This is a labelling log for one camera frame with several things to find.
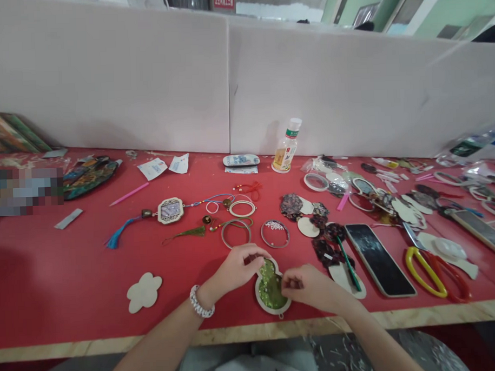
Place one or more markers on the heap of frames and cutouts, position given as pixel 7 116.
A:
pixel 398 204

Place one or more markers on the person's body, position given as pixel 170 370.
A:
pixel 286 360

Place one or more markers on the smartphone with cracked screen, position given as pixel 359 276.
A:
pixel 379 260

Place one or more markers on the small white glue bottle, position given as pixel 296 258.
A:
pixel 385 162

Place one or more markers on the scattered dark patterned cutouts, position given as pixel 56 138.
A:
pixel 324 247

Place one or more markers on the green stick tool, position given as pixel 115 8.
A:
pixel 348 264

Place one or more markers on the white paper packet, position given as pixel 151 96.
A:
pixel 178 163
pixel 152 168

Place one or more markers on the clear plastic bag of parts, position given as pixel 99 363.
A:
pixel 327 170

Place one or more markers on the grey flat strip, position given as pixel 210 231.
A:
pixel 69 219

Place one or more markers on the oval frame with white beads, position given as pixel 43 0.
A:
pixel 276 233

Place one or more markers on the blue and white glasses case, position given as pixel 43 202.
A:
pixel 241 160

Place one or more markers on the person's right fingers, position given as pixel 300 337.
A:
pixel 288 293

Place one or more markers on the clear tape roll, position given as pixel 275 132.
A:
pixel 316 181

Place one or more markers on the plain wooden gourd cutout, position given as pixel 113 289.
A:
pixel 344 280

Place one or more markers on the group of white plastic tubes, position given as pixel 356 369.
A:
pixel 391 178

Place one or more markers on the long pink plastic stick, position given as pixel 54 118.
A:
pixel 129 193

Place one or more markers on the person's right thumb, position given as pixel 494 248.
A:
pixel 293 273

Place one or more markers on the long wooden bar frame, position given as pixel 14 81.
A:
pixel 478 229

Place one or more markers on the flower-shaped plain wooden cutout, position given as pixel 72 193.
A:
pixel 144 291

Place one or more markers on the white partition panel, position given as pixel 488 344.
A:
pixel 350 92
pixel 105 77

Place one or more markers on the short pink plastic stick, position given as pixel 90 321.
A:
pixel 342 201

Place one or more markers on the green tassel with brass bell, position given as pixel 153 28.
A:
pixel 190 232

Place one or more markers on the clear bottle with white cap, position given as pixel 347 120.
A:
pixel 286 147

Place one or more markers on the person's left thumb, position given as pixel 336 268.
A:
pixel 252 266

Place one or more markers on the stack of picture boards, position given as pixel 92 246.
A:
pixel 12 133

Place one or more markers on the round plain wooden disc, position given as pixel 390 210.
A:
pixel 306 227

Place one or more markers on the person's right hand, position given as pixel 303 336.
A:
pixel 316 290

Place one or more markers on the gourd-shaped wooden frame green filling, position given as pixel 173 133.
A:
pixel 271 292

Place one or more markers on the person's left fingers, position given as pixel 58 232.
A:
pixel 256 250

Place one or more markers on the person's left hand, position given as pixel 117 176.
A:
pixel 232 271

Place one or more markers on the red sign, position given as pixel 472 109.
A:
pixel 223 0

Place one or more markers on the wooden pendant with blue tassel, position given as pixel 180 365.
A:
pixel 170 211

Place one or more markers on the colourful fan-shaped patterned piece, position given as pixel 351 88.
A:
pixel 91 176

